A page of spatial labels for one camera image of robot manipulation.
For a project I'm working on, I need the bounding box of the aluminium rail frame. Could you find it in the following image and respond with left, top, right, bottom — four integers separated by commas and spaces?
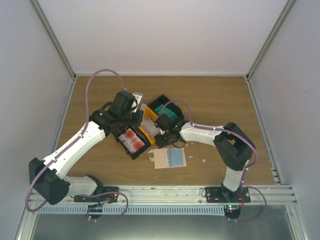
27, 183, 301, 207

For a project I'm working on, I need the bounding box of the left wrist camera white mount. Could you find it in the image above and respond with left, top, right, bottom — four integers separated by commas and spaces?
131, 92, 144, 113

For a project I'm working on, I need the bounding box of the aluminium corner post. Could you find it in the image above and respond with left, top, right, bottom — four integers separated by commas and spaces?
245, 0, 297, 82
29, 0, 77, 81

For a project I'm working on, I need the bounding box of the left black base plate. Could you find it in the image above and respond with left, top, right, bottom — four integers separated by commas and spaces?
73, 186, 119, 203

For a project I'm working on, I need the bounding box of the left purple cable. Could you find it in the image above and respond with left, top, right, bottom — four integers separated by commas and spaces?
25, 69, 129, 214

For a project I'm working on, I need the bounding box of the black bin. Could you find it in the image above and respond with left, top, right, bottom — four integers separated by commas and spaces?
113, 127, 152, 160
146, 94, 185, 124

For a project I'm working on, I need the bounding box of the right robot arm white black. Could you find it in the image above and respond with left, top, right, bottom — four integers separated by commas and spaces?
155, 114, 258, 203

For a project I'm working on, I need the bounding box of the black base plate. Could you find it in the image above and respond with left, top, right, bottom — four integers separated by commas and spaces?
73, 186, 119, 203
204, 186, 251, 203

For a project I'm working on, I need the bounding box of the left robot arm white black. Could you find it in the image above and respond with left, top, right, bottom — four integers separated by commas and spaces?
28, 91, 143, 205

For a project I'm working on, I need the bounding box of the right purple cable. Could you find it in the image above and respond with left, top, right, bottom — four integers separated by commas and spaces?
162, 100, 259, 173

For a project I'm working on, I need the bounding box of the left aluminium corner post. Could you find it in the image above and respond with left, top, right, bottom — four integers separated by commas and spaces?
29, 0, 77, 81

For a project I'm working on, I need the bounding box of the red white cards stack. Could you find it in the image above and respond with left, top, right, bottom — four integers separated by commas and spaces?
118, 128, 145, 154

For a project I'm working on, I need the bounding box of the orange bin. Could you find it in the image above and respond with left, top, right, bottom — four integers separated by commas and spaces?
138, 104, 163, 146

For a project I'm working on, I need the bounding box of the teal cards stack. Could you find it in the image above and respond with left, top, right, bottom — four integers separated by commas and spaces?
154, 104, 180, 121

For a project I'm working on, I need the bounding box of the white pink cards stack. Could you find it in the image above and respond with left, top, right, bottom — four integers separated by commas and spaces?
139, 103, 161, 138

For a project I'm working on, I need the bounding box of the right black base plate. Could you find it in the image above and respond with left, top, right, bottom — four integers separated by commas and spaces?
204, 186, 251, 203

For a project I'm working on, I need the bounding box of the purple cable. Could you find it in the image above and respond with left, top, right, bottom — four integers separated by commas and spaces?
162, 100, 259, 173
25, 69, 129, 214

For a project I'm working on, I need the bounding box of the right aluminium corner post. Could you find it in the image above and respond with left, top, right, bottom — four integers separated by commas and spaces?
245, 0, 297, 82

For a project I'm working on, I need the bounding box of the grey slotted cable duct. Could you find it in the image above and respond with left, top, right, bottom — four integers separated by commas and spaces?
39, 204, 225, 216

